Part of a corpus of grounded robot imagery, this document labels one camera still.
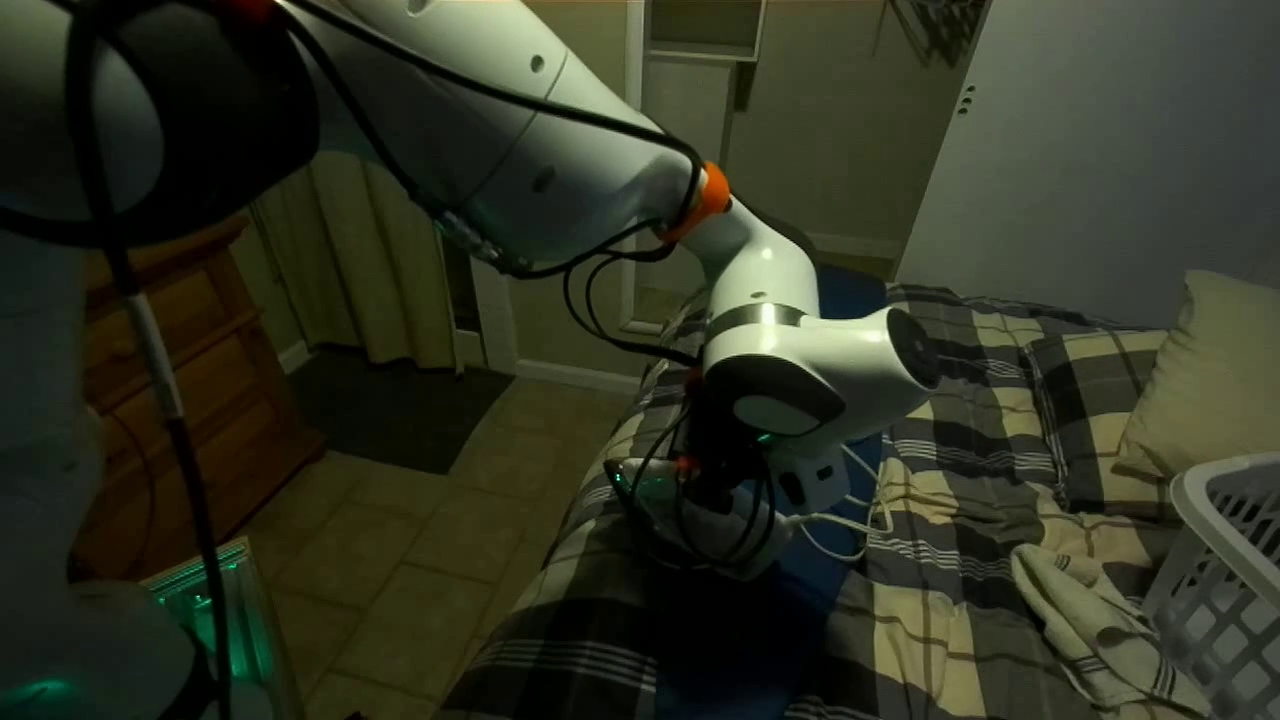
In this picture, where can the dark floor mat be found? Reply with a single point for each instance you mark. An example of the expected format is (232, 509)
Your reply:
(387, 414)

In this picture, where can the blue ironing board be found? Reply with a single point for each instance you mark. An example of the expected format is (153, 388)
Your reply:
(820, 554)

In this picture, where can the green lit robot base mount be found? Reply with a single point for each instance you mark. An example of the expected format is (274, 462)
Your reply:
(243, 625)

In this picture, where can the beige pillow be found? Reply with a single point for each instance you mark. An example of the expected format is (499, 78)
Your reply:
(1212, 380)

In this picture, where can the white plastic laundry basket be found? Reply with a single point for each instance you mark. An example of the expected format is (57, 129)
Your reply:
(1232, 561)

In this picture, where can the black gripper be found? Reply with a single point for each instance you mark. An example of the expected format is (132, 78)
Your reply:
(734, 467)

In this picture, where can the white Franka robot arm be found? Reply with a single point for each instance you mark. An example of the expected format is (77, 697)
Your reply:
(532, 147)

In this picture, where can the wooden dresser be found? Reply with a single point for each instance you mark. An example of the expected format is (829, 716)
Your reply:
(202, 403)

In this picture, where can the white closet door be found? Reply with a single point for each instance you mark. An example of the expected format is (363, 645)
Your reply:
(1105, 147)

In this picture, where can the plaid bedspread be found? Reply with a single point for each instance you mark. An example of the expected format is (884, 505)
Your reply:
(987, 403)

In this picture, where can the beige curtain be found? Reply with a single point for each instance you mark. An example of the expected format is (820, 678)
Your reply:
(363, 265)

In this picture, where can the white clothes iron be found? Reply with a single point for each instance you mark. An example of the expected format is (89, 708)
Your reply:
(662, 487)

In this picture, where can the cream crumpled cloth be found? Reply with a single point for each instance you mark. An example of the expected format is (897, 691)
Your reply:
(1095, 613)

